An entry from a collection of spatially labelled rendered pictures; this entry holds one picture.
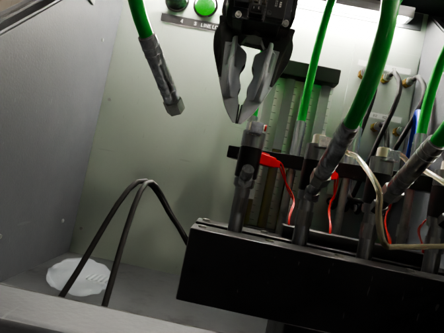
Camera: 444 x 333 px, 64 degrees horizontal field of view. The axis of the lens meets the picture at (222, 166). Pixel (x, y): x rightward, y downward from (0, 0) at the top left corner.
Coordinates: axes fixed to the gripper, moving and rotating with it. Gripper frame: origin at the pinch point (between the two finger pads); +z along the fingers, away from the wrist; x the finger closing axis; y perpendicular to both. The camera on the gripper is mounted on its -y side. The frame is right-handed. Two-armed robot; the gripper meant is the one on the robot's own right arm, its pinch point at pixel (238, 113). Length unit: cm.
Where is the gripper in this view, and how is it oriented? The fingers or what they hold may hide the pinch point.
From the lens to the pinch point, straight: 40.9
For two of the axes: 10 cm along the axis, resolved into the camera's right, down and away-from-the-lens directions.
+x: 9.8, 2.0, -0.3
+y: -0.3, -0.4, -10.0
